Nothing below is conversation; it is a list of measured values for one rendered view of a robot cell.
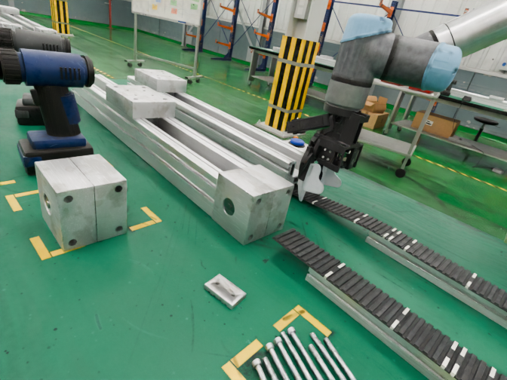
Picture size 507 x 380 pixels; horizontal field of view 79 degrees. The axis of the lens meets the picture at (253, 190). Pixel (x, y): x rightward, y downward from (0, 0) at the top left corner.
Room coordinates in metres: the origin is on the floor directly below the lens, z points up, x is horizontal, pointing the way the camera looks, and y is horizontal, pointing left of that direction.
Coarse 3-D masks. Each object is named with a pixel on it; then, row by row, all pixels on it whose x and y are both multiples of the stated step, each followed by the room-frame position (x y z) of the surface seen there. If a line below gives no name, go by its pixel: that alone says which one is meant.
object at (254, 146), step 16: (128, 80) 1.14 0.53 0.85; (176, 96) 1.06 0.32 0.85; (176, 112) 0.92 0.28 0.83; (192, 112) 0.86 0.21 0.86; (208, 112) 0.93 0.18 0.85; (224, 112) 0.92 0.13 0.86; (192, 128) 0.88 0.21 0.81; (208, 128) 0.81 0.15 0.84; (224, 128) 0.77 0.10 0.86; (240, 128) 0.83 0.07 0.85; (256, 128) 0.82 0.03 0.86; (224, 144) 0.76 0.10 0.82; (240, 144) 0.74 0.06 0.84; (256, 144) 0.69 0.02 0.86; (272, 144) 0.75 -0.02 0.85; (288, 144) 0.74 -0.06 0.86; (256, 160) 0.68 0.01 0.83; (272, 160) 0.65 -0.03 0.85; (288, 160) 0.63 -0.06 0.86; (288, 176) 0.63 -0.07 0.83
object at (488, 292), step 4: (484, 284) 0.40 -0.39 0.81; (488, 284) 0.40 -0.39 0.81; (484, 288) 0.39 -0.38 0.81; (488, 288) 0.40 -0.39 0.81; (492, 288) 0.40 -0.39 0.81; (496, 288) 0.40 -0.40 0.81; (480, 292) 0.38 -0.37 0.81; (484, 292) 0.38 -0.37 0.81; (488, 292) 0.39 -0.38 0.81; (492, 292) 0.39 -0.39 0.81; (496, 292) 0.39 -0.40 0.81; (484, 296) 0.37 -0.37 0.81; (488, 296) 0.37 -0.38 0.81; (492, 296) 0.38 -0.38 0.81; (488, 300) 0.37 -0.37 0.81; (492, 300) 0.37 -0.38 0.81
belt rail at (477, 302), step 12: (372, 240) 0.50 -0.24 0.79; (384, 240) 0.49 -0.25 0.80; (384, 252) 0.48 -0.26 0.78; (396, 252) 0.48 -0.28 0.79; (408, 264) 0.45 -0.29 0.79; (420, 264) 0.44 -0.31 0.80; (432, 276) 0.43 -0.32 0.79; (444, 276) 0.42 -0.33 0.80; (444, 288) 0.41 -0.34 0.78; (456, 288) 0.41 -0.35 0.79; (468, 300) 0.39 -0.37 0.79; (480, 300) 0.38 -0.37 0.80; (480, 312) 0.37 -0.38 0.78; (492, 312) 0.37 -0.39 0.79; (504, 312) 0.36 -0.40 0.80; (504, 324) 0.35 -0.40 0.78
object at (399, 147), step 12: (384, 84) 3.35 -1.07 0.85; (396, 84) 3.43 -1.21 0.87; (432, 96) 3.15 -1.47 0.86; (372, 132) 3.82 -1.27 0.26; (420, 132) 3.60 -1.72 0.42; (372, 144) 3.31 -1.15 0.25; (384, 144) 3.36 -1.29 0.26; (396, 144) 3.47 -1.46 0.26; (408, 144) 3.59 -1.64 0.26; (408, 156) 3.14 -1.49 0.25
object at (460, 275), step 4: (456, 268) 0.43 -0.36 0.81; (460, 268) 0.43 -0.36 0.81; (456, 272) 0.42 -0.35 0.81; (460, 272) 0.42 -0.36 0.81; (464, 272) 0.43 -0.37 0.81; (468, 272) 0.42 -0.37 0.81; (452, 276) 0.41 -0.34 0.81; (456, 276) 0.41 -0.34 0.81; (460, 276) 0.41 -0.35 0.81; (464, 276) 0.41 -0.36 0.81; (468, 276) 0.42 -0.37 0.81; (456, 280) 0.40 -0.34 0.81; (460, 280) 0.40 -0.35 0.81; (464, 280) 0.40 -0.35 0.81; (460, 284) 0.39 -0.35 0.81
